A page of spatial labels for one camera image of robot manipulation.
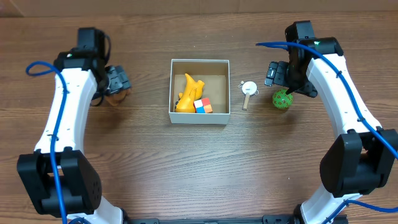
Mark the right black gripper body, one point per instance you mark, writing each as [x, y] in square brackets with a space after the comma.
[306, 90]

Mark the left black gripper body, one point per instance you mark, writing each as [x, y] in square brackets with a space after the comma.
[106, 86]

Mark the green patterned ball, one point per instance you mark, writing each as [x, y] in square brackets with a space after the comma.
[281, 100]

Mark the brown capybara plush toy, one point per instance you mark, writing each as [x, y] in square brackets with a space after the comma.
[117, 98]

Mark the yellow rubber dolphin toy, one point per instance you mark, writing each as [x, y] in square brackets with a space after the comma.
[193, 91]

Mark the colourful puzzle cube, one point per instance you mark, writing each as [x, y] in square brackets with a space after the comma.
[203, 106]

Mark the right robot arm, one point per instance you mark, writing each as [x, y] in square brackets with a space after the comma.
[363, 153]

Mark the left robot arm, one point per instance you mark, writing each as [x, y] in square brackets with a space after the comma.
[57, 176]

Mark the white cardboard box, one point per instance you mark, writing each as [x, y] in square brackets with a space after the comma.
[215, 75]

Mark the white round wooden-handled tool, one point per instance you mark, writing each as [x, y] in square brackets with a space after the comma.
[248, 88]

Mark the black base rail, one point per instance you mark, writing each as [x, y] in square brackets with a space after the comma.
[265, 219]

